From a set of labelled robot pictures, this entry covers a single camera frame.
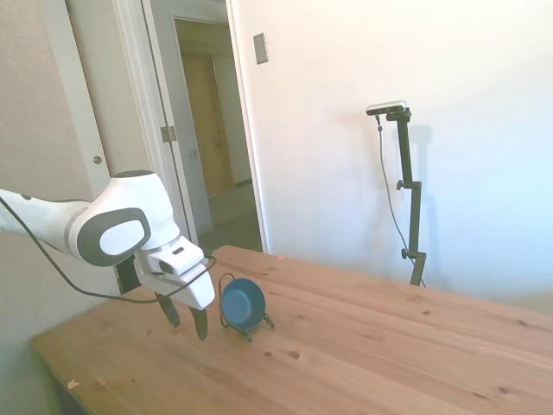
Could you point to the metal door hinge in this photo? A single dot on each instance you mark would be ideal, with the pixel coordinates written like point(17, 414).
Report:
point(169, 133)

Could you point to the camera on black stand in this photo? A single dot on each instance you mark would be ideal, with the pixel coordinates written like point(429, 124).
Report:
point(385, 181)

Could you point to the black camera stand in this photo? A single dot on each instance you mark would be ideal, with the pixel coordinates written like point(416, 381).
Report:
point(410, 194)

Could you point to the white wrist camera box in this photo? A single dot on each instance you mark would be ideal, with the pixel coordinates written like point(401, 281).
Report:
point(179, 257)

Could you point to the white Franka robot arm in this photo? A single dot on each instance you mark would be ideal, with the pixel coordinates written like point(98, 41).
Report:
point(116, 203)

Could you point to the white open door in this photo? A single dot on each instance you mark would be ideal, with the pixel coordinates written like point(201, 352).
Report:
point(173, 86)

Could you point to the white closet door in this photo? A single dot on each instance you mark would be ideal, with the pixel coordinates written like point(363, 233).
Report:
point(101, 78)

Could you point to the small orange scrap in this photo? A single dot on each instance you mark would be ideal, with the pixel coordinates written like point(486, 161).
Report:
point(72, 383)

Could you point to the silver exterior camera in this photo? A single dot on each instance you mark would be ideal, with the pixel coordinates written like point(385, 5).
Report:
point(386, 107)

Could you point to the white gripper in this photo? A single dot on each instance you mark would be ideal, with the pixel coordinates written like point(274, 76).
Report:
point(196, 290)

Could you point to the blue bowl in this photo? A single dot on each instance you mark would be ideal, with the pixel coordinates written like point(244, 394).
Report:
point(243, 302)

